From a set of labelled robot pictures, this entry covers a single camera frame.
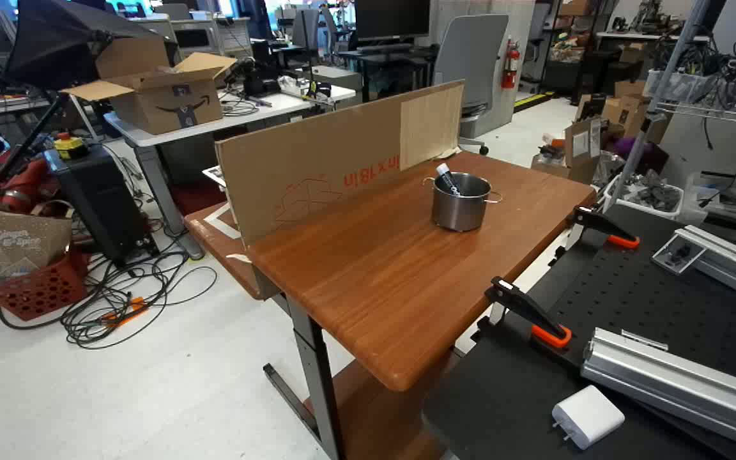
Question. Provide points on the stacked cardboard boxes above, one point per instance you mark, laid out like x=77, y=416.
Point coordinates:
x=620, y=111

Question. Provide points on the brown cardboard panel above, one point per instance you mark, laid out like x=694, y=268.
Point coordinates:
x=317, y=171

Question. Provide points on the black white dry-erase marker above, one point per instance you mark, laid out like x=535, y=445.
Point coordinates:
x=443, y=171

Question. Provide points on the purple bag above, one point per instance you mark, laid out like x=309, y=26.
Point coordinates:
x=645, y=157

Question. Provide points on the white power adapter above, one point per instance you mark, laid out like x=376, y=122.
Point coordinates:
x=589, y=416

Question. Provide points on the white parts bin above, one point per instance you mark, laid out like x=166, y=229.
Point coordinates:
x=650, y=199

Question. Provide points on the grey office desk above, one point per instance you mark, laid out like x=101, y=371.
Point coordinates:
x=216, y=125

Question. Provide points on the brown paper bag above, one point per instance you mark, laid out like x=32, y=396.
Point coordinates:
x=5, y=245

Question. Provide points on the black photo softbox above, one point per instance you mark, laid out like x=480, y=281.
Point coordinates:
x=57, y=40

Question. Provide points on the grey metal pole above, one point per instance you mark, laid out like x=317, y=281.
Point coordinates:
x=657, y=91

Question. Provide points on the black orange bar clamp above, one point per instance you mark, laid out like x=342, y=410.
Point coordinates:
x=524, y=314
x=606, y=226

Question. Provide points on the black control box with e-stop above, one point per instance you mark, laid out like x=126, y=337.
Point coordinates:
x=101, y=200

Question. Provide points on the grey metal table leg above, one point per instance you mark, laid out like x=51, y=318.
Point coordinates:
x=317, y=374

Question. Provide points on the red fire extinguisher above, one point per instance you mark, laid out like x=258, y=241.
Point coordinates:
x=511, y=65

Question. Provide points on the silver aluminium extrusion beam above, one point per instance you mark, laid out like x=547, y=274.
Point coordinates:
x=676, y=385
x=733, y=264

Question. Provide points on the open cardboard box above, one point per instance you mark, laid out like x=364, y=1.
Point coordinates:
x=166, y=98

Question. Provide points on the red machine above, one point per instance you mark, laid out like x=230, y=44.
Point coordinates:
x=24, y=183

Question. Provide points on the red plastic basket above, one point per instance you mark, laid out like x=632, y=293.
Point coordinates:
x=39, y=289

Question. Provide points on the black perforated breadboard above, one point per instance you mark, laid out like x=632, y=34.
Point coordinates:
x=639, y=297

